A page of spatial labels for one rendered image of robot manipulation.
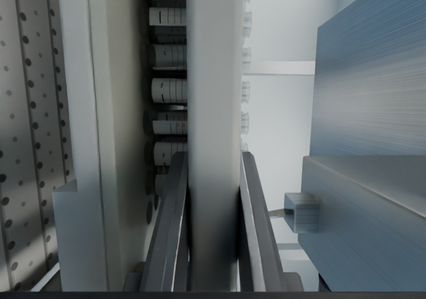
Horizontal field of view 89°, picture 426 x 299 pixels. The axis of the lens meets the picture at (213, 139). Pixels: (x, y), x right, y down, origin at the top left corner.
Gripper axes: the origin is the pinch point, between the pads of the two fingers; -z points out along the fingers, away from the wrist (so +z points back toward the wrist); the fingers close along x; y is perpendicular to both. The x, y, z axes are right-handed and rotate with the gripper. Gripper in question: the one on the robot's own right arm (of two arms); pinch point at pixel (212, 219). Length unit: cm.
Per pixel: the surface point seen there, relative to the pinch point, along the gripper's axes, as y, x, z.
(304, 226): 11.6, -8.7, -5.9
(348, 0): 39, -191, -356
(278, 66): 32, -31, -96
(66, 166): 4.0, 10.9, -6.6
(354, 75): 10.7, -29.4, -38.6
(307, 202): 9.9, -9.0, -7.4
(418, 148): 13.3, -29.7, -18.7
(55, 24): -4.4, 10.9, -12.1
